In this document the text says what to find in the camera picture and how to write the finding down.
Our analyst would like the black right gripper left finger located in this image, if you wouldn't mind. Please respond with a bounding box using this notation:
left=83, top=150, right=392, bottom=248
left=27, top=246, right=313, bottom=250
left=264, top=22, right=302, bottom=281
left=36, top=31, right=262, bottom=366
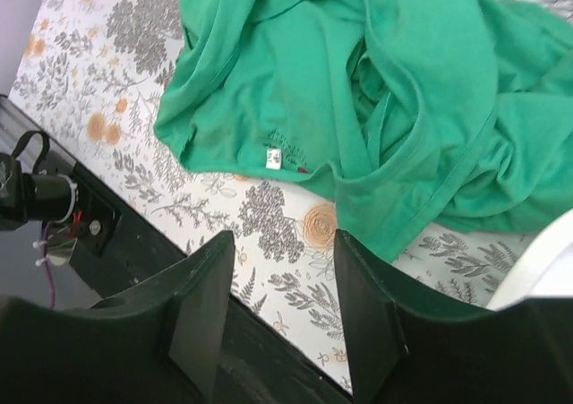
left=1, top=231, right=235, bottom=403

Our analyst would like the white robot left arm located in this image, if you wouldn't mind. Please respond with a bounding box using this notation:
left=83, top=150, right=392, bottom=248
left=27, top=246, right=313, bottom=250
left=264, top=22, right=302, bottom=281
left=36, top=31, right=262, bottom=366
left=1, top=130, right=79, bottom=231

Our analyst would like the green tank top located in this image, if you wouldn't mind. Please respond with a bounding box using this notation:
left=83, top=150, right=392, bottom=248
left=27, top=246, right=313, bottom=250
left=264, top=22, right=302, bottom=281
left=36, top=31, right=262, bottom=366
left=154, top=0, right=572, bottom=262

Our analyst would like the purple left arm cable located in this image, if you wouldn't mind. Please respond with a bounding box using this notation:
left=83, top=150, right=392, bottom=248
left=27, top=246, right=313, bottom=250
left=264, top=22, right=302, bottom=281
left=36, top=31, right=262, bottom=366
left=33, top=222, right=57, bottom=309

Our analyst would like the white laundry basket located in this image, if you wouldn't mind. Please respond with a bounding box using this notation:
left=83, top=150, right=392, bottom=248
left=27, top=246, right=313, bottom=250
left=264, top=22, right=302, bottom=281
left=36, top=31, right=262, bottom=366
left=474, top=0, right=573, bottom=312

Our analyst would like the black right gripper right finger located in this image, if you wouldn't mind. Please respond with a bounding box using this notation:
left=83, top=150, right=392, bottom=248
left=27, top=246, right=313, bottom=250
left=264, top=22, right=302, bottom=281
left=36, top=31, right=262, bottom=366
left=334, top=230, right=572, bottom=403

